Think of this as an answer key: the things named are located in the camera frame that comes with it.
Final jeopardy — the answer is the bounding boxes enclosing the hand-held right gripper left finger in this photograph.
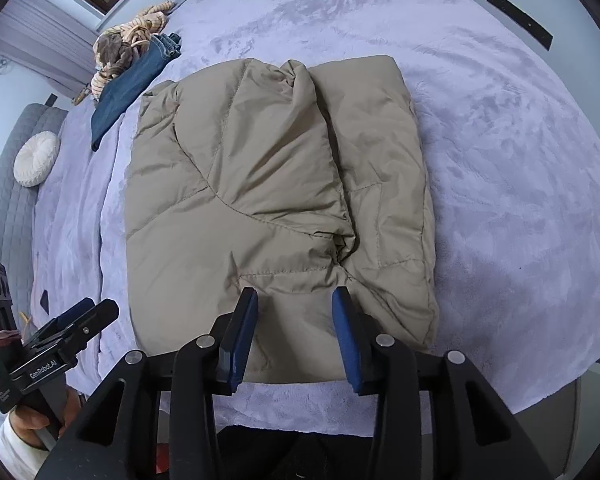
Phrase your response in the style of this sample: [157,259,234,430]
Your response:
[47,287,259,480]

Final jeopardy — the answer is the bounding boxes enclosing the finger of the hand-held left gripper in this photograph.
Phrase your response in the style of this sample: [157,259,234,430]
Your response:
[55,299,121,362]
[32,297,99,347]

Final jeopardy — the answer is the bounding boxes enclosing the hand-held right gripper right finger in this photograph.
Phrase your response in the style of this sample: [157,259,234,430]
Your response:
[331,286,549,480]

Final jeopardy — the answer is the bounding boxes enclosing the beige puffer jacket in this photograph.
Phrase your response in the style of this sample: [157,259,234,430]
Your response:
[124,55,440,383]

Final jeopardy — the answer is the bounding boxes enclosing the person's left forearm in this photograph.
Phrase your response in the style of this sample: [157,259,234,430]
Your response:
[0,412,56,480]

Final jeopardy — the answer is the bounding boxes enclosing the person's left hand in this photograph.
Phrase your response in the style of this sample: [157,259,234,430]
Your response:
[9,387,83,443]

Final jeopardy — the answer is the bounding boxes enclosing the grey quilted headboard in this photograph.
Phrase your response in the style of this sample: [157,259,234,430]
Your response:
[0,104,68,321]

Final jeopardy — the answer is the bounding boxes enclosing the person's dark clothing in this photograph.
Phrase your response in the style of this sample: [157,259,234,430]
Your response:
[155,422,381,480]

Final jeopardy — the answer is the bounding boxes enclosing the white round cushion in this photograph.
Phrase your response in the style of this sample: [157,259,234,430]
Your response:
[14,131,61,187]

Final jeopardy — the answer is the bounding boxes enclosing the lavender fleece blanket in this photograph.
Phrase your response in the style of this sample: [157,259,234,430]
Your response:
[30,0,600,441]

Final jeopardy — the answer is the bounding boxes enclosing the blue jeans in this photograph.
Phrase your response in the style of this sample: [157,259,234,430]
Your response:
[90,32,183,153]

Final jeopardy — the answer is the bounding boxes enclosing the grey cabinet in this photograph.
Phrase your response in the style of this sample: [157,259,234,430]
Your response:
[570,342,600,467]

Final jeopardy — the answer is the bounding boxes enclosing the black strip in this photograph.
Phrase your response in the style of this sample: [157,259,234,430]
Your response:
[485,0,554,52]

